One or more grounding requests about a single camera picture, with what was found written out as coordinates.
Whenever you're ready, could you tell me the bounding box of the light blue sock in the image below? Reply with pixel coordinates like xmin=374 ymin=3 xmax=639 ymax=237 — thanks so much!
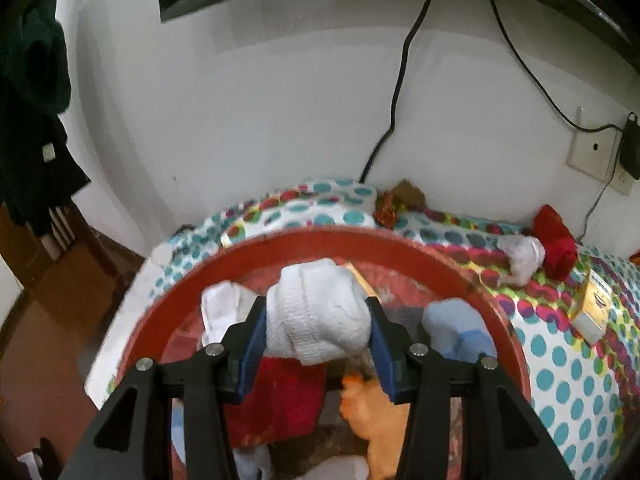
xmin=421 ymin=298 xmax=498 ymax=361

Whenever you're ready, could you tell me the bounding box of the black power adapter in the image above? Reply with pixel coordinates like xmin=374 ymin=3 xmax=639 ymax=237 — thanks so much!
xmin=619 ymin=114 xmax=640 ymax=180

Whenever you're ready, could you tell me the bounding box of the red round basin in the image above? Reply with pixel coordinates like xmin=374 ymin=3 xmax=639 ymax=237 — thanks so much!
xmin=116 ymin=225 xmax=532 ymax=480

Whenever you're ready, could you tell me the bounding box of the white single-hole wall plate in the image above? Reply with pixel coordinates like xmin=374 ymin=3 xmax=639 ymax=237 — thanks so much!
xmin=567 ymin=106 xmax=619 ymax=181

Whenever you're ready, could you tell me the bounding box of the red knit cloth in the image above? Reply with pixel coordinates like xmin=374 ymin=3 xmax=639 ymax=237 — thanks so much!
xmin=222 ymin=357 xmax=328 ymax=446

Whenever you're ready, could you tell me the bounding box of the black adapter input cable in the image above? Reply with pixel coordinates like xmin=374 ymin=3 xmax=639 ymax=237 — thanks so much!
xmin=485 ymin=0 xmax=631 ymax=133

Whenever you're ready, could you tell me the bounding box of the orange sock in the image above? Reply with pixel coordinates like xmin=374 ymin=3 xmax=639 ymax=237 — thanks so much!
xmin=340 ymin=372 xmax=416 ymax=480

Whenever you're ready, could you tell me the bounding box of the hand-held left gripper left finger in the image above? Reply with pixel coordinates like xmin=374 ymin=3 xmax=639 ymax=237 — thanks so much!
xmin=57 ymin=296 xmax=268 ymax=480

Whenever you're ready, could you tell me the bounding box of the white and blue cloth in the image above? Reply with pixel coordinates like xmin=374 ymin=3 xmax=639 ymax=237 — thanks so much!
xmin=232 ymin=445 xmax=273 ymax=480

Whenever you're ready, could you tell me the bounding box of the white smooth sock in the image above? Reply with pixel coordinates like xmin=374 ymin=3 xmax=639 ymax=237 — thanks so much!
xmin=201 ymin=282 xmax=256 ymax=348

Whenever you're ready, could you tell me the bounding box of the red rolled sock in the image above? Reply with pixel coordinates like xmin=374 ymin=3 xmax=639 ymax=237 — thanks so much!
xmin=531 ymin=204 xmax=578 ymax=281

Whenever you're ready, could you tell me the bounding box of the red candy wrapper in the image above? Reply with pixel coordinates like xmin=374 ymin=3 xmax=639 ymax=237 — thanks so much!
xmin=375 ymin=191 xmax=401 ymax=228

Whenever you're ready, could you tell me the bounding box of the dark hanging clothing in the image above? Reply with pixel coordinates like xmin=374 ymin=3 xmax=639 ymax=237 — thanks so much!
xmin=0 ymin=0 xmax=93 ymax=233

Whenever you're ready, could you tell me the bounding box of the white ribbed sock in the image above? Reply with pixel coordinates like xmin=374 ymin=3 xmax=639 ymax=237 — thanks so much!
xmin=265 ymin=258 xmax=373 ymax=366

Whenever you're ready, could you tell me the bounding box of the colourful polka dot tablecloth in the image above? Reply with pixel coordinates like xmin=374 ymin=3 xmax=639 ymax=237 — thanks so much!
xmin=85 ymin=177 xmax=640 ymax=480

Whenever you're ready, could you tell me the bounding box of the black cable behind table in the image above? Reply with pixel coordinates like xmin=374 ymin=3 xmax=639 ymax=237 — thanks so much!
xmin=360 ymin=0 xmax=443 ymax=181

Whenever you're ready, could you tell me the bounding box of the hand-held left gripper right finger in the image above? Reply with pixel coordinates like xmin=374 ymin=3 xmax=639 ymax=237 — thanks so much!
xmin=366 ymin=296 xmax=576 ymax=480

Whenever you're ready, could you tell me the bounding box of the black adapter output cable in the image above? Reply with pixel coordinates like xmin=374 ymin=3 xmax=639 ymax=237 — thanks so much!
xmin=577 ymin=157 xmax=623 ymax=243

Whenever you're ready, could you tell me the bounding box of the yellow coffee box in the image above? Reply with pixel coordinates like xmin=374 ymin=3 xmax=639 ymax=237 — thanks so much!
xmin=570 ymin=267 xmax=613 ymax=346

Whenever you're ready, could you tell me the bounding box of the white balled sock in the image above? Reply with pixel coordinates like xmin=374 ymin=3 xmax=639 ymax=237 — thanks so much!
xmin=496 ymin=235 xmax=546 ymax=287

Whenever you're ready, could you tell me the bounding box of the white power outlet plate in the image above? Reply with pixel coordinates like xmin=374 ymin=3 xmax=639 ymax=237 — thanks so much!
xmin=614 ymin=160 xmax=640 ymax=197

